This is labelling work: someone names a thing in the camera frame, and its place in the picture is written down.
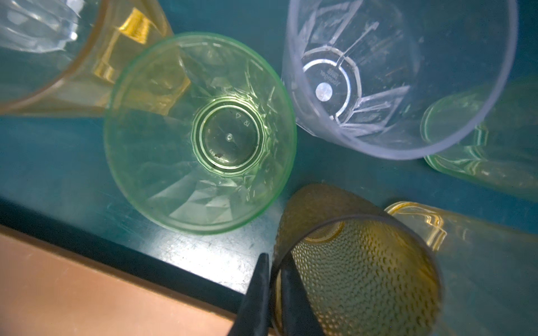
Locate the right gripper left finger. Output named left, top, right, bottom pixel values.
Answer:
left=228, top=253, right=269, bottom=336

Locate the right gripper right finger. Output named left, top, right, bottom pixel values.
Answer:
left=280, top=253, right=324, bottom=336

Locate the dark amber textured cup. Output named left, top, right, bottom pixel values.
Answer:
left=270, top=183, right=444, bottom=335

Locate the green clear cup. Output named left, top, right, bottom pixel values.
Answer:
left=104, top=32, right=297, bottom=235

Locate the orange plastic tray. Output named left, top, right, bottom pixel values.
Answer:
left=1, top=226, right=235, bottom=335

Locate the tall amber clear cup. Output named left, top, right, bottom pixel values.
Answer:
left=1, top=1, right=172, bottom=116

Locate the yellow ribbed glass front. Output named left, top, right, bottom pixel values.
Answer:
left=385, top=202, right=537, bottom=335

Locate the clear faceted glass back right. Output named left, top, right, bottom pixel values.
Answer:
left=282, top=1, right=518, bottom=160

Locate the clear faceted glass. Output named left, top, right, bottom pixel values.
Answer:
left=282, top=1, right=518, bottom=160
left=1, top=0, right=85, bottom=53

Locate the yellow-green glass back right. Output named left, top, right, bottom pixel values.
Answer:
left=425, top=76, right=537, bottom=202

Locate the clear faceted glass back left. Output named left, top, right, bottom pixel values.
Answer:
left=1, top=0, right=85, bottom=53

